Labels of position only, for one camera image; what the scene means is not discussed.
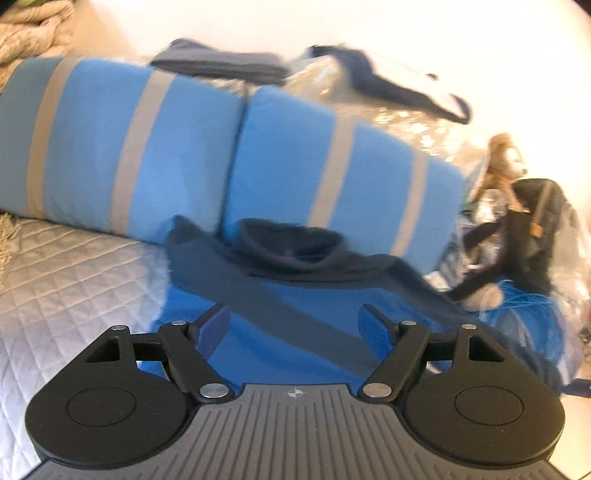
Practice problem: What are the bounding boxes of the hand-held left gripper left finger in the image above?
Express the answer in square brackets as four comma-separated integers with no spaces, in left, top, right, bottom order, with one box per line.
[85,302,232,401]

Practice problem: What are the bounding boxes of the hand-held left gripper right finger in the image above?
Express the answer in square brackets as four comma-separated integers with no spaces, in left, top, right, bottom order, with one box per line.
[358,303,506,401]

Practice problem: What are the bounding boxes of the blue fleece jacket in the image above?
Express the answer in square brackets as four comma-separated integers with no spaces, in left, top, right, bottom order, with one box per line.
[139,215,564,398]

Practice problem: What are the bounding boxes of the folded dark grey clothes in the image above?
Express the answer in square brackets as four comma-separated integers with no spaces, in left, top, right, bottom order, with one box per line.
[150,39,291,86]

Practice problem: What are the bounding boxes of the pale quilted lace bedspread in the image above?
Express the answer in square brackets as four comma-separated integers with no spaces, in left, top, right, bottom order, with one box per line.
[0,211,172,480]

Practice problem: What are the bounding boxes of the blue striped pillow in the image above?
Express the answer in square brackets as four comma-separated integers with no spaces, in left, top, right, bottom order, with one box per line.
[219,85,465,274]
[0,55,246,245]

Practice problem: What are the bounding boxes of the black backpack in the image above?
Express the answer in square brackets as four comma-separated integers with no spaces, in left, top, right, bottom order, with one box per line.
[443,178,574,303]

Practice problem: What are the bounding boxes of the clear floral plastic cover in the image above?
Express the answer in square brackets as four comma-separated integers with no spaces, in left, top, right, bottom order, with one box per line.
[281,54,502,188]

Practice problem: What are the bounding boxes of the brown teddy bear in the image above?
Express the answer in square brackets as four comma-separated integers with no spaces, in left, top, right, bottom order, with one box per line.
[462,133,529,311]

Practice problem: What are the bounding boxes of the navy garment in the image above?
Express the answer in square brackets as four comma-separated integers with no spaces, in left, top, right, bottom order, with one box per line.
[307,44,472,124]

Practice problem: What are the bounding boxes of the beige comforter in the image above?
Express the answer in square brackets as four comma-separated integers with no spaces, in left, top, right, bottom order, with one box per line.
[0,0,80,71]

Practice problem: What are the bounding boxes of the blue cable bundle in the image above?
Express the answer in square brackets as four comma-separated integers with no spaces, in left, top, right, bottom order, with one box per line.
[480,277,566,384]

